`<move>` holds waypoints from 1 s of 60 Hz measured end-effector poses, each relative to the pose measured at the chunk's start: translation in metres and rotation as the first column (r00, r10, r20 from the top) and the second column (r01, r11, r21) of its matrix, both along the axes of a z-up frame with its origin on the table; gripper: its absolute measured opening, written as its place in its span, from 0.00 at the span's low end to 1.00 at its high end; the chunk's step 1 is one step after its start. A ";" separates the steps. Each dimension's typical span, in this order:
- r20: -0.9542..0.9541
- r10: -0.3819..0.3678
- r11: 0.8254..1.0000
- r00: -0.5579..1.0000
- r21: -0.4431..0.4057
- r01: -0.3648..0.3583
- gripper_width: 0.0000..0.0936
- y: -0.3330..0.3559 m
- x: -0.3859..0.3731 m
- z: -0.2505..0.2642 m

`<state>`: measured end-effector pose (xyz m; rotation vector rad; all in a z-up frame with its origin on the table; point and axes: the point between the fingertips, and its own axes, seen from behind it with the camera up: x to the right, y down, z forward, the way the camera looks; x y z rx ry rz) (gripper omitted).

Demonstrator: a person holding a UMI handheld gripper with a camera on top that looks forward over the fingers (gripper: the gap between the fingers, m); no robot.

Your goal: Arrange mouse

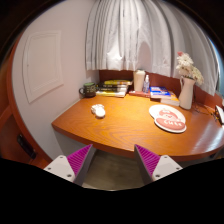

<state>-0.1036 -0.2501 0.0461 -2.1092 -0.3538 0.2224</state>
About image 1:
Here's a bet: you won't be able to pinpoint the blue cover book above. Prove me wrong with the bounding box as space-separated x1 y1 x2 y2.
149 86 172 100

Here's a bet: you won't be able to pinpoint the white wall panel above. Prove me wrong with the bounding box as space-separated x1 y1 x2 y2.
22 30 64 104

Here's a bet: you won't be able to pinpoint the white computer mouse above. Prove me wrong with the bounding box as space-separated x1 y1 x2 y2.
90 103 107 119

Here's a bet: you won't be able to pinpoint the white and pink flowers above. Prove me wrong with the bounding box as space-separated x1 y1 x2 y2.
175 50 205 86

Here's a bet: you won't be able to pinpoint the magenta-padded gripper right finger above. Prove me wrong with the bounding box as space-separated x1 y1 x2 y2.
133 144 184 186

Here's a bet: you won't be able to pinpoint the white curtain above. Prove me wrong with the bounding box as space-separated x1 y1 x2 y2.
85 0 220 96

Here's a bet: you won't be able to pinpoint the clear spray bottle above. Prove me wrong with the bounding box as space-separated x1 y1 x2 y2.
142 74 151 94

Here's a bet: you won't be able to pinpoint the dark mug with green inside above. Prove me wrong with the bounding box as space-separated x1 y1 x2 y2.
78 82 97 99

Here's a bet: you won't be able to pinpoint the black cable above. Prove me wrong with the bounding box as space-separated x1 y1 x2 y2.
193 100 221 118

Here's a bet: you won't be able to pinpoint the white flat device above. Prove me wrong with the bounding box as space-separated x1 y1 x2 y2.
214 104 224 126

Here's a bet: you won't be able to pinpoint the red book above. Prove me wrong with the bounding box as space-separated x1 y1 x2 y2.
128 89 152 98

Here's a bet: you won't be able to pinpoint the dark wall socket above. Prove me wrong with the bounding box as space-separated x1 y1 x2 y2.
16 133 37 160

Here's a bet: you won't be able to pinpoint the yellow cover book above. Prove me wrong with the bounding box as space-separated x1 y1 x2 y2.
103 79 134 87

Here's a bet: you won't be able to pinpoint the pink cartoon mouse pad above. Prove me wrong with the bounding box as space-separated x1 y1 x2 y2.
148 104 188 134

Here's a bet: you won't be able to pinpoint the white ceramic vase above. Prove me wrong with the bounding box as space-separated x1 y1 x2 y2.
178 76 196 111

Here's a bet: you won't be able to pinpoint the cream tumbler with lid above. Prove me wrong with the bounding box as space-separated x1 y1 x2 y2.
133 68 147 93

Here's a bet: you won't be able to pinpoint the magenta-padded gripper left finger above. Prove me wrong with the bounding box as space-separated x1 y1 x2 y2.
43 143 98 187

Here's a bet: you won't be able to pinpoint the white and yellow book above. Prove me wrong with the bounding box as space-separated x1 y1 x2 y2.
95 90 128 98

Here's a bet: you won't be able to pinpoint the black book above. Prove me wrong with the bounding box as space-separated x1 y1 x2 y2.
97 83 130 90
96 86 129 93

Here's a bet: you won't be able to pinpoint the orange cover book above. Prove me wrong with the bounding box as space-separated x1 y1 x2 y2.
159 91 181 107

